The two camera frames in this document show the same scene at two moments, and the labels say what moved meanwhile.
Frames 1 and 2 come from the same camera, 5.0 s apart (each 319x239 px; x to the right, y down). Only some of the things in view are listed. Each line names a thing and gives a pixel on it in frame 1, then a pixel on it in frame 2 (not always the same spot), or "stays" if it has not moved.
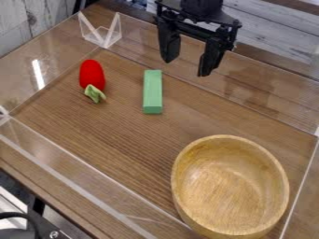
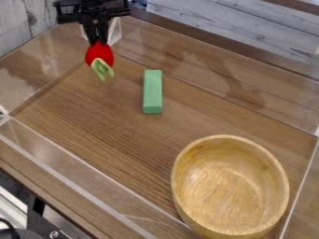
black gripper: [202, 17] -> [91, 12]
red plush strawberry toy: [92, 79] -> [100, 58]
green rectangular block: [153, 98] stays
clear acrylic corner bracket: [102, 36] stays
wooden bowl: [231, 187] stays
